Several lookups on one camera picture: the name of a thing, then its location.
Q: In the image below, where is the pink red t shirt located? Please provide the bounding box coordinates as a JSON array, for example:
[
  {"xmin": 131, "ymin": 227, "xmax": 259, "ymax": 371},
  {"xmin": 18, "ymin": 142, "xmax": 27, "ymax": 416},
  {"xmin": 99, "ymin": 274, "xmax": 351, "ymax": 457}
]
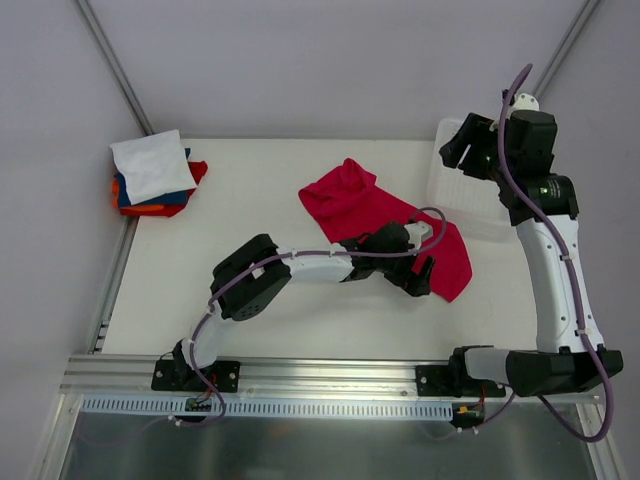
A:
[{"xmin": 298, "ymin": 158, "xmax": 473, "ymax": 302}]

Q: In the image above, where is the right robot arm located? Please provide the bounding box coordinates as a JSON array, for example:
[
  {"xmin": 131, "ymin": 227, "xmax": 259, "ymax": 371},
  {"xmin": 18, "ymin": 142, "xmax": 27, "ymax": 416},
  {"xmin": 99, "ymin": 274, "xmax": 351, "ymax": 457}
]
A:
[{"xmin": 439, "ymin": 110, "xmax": 623, "ymax": 397}]

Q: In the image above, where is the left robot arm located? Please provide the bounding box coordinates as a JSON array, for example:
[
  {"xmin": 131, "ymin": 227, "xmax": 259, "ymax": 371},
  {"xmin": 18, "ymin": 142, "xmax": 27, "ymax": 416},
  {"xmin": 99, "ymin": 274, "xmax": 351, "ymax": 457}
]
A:
[{"xmin": 172, "ymin": 220, "xmax": 440, "ymax": 390}]

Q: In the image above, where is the white plastic basket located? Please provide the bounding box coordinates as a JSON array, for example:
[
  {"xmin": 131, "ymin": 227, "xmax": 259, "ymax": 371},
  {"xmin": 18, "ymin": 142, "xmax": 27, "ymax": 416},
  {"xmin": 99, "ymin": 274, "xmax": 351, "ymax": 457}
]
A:
[{"xmin": 426, "ymin": 118, "xmax": 515, "ymax": 242}]

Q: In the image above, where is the orange red folded t shirt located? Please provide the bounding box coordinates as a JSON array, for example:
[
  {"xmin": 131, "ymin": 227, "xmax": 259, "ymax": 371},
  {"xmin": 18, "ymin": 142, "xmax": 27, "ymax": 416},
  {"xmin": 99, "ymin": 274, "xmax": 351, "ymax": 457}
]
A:
[{"xmin": 109, "ymin": 159, "xmax": 210, "ymax": 219}]

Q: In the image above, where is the blue folded t shirt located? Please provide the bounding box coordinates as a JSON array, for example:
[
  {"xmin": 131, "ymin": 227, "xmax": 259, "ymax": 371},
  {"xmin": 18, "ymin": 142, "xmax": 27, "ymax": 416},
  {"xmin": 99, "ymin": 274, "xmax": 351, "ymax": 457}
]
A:
[{"xmin": 113, "ymin": 142, "xmax": 196, "ymax": 209}]

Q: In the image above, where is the white folded t shirt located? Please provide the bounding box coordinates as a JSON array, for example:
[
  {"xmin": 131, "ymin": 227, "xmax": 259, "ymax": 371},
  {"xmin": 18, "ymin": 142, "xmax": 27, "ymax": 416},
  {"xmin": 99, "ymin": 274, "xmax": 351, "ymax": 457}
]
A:
[{"xmin": 110, "ymin": 129, "xmax": 197, "ymax": 205}]

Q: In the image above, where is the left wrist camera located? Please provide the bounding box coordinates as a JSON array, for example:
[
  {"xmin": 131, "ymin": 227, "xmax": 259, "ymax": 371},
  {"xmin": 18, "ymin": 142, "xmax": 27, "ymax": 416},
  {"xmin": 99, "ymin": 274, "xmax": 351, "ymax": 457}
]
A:
[{"xmin": 404, "ymin": 221, "xmax": 433, "ymax": 249}]

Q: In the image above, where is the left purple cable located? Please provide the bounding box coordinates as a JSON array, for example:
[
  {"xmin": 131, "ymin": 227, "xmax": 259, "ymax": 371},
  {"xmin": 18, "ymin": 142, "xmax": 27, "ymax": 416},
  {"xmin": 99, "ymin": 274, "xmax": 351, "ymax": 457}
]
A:
[{"xmin": 79, "ymin": 207, "xmax": 447, "ymax": 446}]

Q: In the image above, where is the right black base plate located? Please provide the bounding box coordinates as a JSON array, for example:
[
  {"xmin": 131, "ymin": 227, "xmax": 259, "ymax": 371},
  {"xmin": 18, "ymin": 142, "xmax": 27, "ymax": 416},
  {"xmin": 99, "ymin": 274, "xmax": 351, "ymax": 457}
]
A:
[{"xmin": 414, "ymin": 364, "xmax": 506, "ymax": 398}]

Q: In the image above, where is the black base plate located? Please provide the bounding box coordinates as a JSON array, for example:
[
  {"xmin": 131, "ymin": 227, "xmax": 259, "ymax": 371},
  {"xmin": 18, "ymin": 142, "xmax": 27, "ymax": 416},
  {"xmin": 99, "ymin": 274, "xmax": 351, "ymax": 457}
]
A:
[
  {"xmin": 151, "ymin": 358, "xmax": 241, "ymax": 393},
  {"xmin": 414, "ymin": 364, "xmax": 506, "ymax": 398}
]

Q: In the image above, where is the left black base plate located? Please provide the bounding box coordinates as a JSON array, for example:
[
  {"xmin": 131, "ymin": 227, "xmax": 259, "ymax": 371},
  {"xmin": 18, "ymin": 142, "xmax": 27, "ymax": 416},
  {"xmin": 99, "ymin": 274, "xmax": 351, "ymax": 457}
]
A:
[{"xmin": 151, "ymin": 358, "xmax": 241, "ymax": 393}]

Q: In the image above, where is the white slotted cable duct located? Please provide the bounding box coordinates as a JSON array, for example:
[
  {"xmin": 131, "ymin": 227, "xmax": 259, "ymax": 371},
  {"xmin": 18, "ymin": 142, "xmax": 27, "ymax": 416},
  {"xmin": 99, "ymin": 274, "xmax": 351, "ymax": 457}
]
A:
[{"xmin": 80, "ymin": 394, "xmax": 454, "ymax": 422}]

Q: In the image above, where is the aluminium mounting rail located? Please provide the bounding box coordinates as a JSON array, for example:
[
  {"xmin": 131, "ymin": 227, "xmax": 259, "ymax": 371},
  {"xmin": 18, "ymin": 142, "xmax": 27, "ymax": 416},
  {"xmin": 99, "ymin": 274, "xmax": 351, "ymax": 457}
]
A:
[{"xmin": 59, "ymin": 353, "xmax": 600, "ymax": 404}]

